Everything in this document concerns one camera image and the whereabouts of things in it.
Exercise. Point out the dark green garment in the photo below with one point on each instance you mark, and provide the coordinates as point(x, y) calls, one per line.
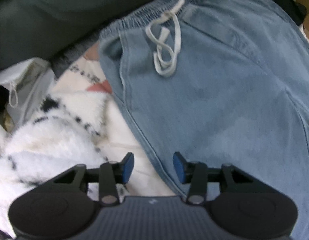
point(58, 31)

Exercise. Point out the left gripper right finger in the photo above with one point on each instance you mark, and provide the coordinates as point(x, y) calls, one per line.
point(196, 175)

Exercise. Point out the light blue denim pants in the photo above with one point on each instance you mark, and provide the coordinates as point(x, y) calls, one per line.
point(220, 81)

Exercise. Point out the white printed bed sheet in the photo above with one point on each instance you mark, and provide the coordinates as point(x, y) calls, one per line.
point(85, 84)

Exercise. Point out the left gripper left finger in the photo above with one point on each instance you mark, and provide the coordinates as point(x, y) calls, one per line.
point(113, 176)

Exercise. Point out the light grey storage bag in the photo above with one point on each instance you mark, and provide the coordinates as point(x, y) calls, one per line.
point(28, 82)

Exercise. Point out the white black fuzzy garment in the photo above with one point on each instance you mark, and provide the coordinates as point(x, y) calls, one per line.
point(51, 141)

